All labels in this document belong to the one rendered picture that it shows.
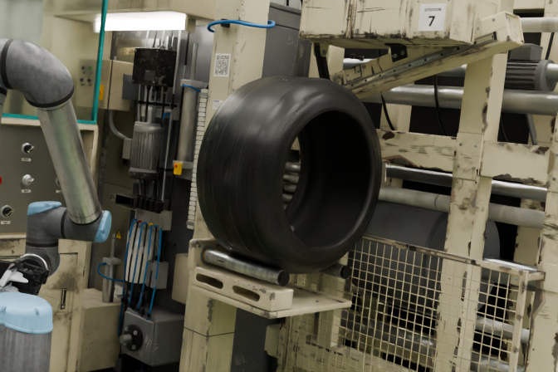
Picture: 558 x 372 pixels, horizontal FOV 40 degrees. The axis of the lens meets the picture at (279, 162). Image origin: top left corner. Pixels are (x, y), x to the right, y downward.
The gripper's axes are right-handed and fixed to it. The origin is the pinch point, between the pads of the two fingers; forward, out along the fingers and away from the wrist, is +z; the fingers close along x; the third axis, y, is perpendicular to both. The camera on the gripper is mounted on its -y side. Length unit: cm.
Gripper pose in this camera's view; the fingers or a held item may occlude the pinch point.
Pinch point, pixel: (0, 285)
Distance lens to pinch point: 202.7
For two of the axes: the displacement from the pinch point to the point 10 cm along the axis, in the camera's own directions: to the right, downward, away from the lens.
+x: -3.3, 9.4, 0.4
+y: 9.4, 3.3, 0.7
